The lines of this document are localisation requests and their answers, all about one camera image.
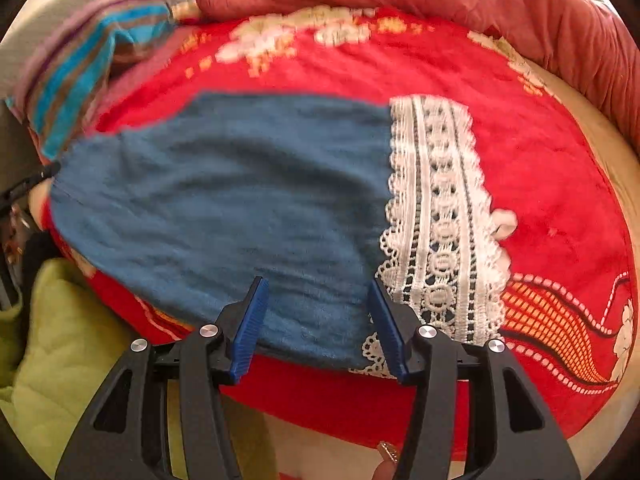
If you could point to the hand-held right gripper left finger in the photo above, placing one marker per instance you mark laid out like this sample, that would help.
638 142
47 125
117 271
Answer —
247 332

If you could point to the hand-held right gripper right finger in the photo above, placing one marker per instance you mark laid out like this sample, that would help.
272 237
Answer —
389 335

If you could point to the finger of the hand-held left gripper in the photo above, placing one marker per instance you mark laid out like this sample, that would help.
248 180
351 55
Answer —
30 181

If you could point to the blue pants with lace trim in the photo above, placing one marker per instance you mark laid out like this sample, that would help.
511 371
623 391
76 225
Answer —
225 185

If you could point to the striped blue brown towel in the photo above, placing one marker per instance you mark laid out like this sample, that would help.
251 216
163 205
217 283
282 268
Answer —
65 85

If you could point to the lime green cloth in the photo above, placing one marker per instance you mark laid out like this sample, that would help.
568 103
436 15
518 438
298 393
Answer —
60 360

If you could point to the red floral blanket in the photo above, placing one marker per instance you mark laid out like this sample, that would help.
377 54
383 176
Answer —
525 185

